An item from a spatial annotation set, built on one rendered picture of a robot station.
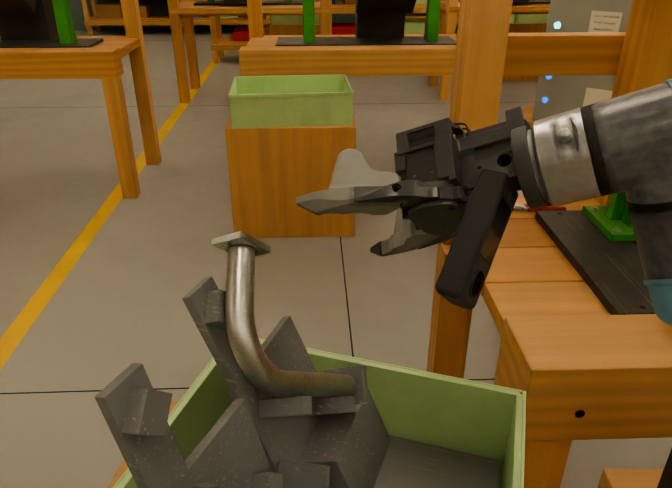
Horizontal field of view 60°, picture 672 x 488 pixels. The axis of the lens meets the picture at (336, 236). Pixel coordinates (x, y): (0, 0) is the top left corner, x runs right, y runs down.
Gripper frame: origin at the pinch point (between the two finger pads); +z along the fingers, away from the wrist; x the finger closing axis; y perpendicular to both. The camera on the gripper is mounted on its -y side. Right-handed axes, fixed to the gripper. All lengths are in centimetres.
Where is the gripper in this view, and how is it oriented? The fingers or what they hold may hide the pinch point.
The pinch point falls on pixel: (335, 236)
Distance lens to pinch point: 57.9
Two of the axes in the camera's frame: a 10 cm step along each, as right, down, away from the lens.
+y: -0.2, -9.3, 3.7
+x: -5.0, -3.1, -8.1
